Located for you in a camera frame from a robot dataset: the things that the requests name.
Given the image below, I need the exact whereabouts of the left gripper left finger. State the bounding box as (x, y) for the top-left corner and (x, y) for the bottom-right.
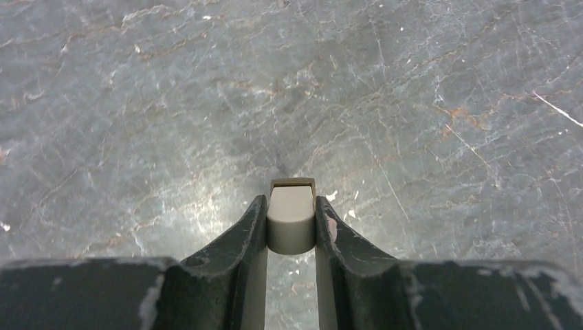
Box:
(155, 195), (267, 329)

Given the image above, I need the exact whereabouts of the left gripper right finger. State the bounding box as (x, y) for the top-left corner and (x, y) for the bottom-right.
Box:
(315, 197), (410, 329)

